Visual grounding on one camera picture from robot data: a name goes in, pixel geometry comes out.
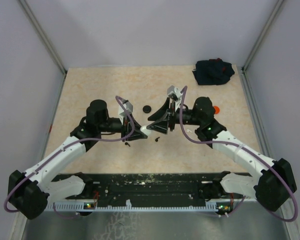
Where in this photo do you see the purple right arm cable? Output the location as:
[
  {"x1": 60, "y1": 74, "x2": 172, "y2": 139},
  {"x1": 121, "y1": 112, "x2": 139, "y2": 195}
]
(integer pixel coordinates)
[{"x1": 178, "y1": 85, "x2": 300, "y2": 223}]

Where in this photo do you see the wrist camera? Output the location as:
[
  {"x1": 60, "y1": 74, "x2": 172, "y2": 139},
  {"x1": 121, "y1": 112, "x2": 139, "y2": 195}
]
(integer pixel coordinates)
[
  {"x1": 118, "y1": 100, "x2": 133, "y2": 118},
  {"x1": 167, "y1": 85, "x2": 183, "y2": 102}
]

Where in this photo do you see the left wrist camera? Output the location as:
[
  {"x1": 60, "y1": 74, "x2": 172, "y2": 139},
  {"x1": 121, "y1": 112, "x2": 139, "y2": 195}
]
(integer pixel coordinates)
[{"x1": 118, "y1": 100, "x2": 133, "y2": 118}]

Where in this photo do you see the dark crumpled cloth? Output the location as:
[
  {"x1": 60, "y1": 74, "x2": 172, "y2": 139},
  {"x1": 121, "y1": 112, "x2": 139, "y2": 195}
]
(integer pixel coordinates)
[{"x1": 192, "y1": 58, "x2": 235, "y2": 86}]

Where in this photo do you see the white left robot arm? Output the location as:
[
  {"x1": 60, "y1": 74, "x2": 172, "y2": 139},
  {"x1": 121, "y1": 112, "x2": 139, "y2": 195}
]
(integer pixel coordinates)
[{"x1": 3, "y1": 96, "x2": 151, "y2": 220}]

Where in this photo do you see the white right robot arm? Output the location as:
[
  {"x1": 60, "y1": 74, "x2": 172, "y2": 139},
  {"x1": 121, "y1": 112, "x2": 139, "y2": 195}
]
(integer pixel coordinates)
[{"x1": 141, "y1": 96, "x2": 297, "y2": 212}]

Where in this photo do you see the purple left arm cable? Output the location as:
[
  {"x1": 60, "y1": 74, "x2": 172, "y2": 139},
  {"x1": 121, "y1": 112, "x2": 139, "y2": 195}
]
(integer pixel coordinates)
[{"x1": 2, "y1": 95, "x2": 136, "y2": 213}]

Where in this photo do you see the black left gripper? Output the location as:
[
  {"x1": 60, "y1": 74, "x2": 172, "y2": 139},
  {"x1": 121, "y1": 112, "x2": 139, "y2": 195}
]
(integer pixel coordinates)
[{"x1": 98, "y1": 113, "x2": 148, "y2": 142}]

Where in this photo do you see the orange earbud charging case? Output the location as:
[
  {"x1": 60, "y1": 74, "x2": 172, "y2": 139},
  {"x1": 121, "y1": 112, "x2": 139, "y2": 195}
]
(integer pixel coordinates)
[{"x1": 213, "y1": 106, "x2": 220, "y2": 114}]

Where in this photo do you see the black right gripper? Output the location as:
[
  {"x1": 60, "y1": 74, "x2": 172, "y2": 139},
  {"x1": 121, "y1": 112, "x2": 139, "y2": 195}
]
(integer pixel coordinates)
[{"x1": 147, "y1": 97, "x2": 203, "y2": 134}]

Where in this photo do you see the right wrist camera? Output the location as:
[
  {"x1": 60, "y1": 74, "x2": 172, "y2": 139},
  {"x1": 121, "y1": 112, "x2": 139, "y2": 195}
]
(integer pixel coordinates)
[{"x1": 167, "y1": 85, "x2": 183, "y2": 102}]

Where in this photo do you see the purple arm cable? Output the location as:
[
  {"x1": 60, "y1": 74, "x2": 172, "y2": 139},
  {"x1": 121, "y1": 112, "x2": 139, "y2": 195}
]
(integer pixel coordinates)
[
  {"x1": 2, "y1": 95, "x2": 136, "y2": 213},
  {"x1": 178, "y1": 85, "x2": 300, "y2": 223}
]

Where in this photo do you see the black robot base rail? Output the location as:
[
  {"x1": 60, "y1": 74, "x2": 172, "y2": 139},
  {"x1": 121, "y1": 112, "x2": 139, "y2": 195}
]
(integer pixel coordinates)
[{"x1": 49, "y1": 171, "x2": 243, "y2": 208}]

